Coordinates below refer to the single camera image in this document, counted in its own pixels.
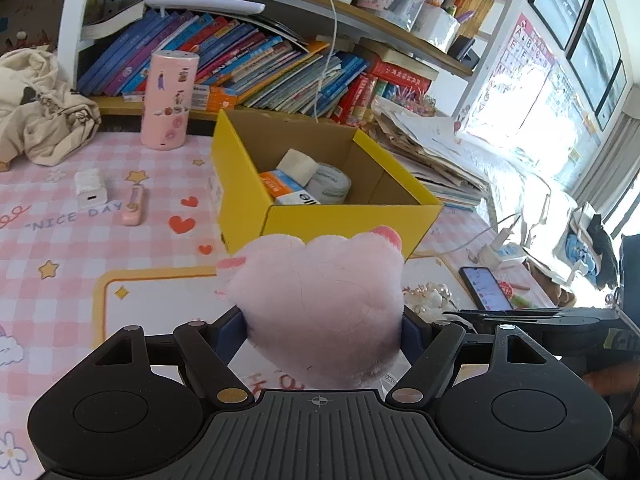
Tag small white purple box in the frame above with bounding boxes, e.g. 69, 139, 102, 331
275, 189, 322, 206

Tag pink utility knife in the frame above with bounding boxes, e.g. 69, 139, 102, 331
121, 184, 147, 226

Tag black smartphone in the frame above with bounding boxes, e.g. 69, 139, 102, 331
459, 266, 515, 311

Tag pink printed cylinder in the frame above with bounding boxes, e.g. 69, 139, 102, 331
140, 50, 200, 152

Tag cream canvas bag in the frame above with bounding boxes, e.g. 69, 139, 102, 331
0, 49, 103, 166

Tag orange and white carton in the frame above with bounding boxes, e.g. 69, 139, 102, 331
190, 85, 238, 111

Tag row of colourful books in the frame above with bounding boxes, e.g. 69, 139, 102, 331
77, 7, 371, 121

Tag white bookshelf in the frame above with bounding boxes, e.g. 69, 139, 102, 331
57, 0, 531, 131

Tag pen holders with pens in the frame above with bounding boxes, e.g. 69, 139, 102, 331
357, 0, 461, 53

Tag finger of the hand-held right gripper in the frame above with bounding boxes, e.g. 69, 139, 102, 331
442, 314, 551, 335
457, 308, 561, 318

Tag red strawberry ornament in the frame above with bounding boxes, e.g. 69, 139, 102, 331
500, 280, 531, 308

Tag small orange box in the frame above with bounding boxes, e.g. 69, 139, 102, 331
259, 170, 306, 201

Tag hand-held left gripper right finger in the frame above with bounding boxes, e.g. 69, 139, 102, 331
386, 306, 556, 405

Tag alphabet wall poster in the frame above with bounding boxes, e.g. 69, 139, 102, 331
462, 12, 558, 126

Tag pink checked tablecloth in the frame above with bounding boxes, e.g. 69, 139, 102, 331
0, 130, 566, 480

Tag pink plush toy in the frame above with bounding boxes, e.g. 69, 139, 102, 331
216, 225, 406, 391

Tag white charger plug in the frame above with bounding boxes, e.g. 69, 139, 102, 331
75, 170, 108, 209

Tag red thick books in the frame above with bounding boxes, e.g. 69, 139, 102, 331
332, 57, 433, 126

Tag white bandage roll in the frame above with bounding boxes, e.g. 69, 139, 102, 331
276, 148, 319, 188

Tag white lamp bar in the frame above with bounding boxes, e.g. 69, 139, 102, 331
143, 0, 266, 13

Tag blue and white bag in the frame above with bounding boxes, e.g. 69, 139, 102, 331
565, 202, 621, 291

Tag pearl bead bracelet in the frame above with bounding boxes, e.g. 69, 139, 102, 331
402, 282, 458, 321

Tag yellow cardboard box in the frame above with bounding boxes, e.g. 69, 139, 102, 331
210, 108, 445, 263

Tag pile of papers and books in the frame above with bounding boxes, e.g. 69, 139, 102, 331
370, 95, 493, 211

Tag white power cable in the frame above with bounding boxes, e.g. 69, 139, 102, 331
415, 212, 522, 261

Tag white hanging cable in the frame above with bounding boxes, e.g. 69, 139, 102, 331
300, 0, 342, 121

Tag black framed pictures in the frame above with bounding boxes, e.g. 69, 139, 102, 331
527, 0, 628, 131

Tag clear tape roll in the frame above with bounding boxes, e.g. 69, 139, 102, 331
305, 162, 352, 205

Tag person's right hand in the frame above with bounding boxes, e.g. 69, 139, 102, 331
582, 367, 633, 396

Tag white power strip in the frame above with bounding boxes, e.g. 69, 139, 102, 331
480, 242, 526, 268

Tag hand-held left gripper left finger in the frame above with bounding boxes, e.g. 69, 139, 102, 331
92, 306, 253, 406

